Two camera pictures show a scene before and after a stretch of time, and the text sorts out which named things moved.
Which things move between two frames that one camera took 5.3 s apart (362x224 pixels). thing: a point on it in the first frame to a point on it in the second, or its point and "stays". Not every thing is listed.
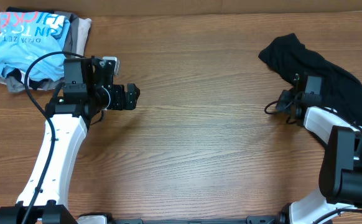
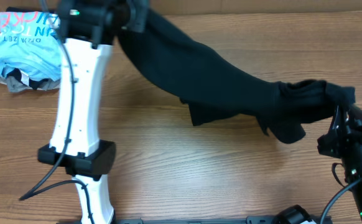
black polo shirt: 341,89 to 216,87
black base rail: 265,219 stays
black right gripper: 280,106 to 352,126
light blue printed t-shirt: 23,37 stays
